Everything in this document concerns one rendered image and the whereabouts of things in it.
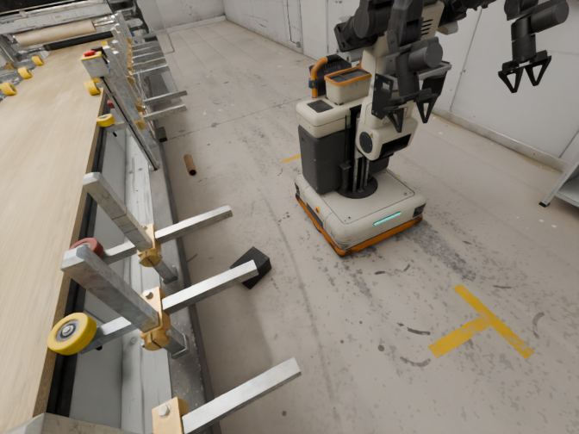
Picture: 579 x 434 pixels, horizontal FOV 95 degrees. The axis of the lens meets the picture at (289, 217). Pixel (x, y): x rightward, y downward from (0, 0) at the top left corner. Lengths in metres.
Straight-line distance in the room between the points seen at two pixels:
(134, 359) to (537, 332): 1.71
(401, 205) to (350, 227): 0.35
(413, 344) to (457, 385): 0.22
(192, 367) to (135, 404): 0.20
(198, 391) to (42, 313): 0.40
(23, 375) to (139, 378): 0.29
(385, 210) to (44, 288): 1.48
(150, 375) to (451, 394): 1.20
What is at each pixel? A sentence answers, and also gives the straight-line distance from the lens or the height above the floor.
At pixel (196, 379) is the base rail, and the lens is 0.80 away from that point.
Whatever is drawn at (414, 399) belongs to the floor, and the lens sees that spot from 1.48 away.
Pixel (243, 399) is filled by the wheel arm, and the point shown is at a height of 0.82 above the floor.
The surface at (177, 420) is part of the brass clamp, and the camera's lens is 0.65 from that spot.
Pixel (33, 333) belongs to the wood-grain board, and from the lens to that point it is 0.84.
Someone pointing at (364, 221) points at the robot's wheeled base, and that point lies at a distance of 1.57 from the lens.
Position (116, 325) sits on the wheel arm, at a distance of 0.77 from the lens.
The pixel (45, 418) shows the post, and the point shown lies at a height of 1.13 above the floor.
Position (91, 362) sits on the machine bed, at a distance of 0.91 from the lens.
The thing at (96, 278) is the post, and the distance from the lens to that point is 0.56.
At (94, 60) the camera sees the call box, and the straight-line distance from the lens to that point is 1.38.
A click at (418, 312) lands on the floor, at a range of 1.63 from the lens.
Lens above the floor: 1.42
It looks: 45 degrees down
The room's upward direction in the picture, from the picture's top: 10 degrees counter-clockwise
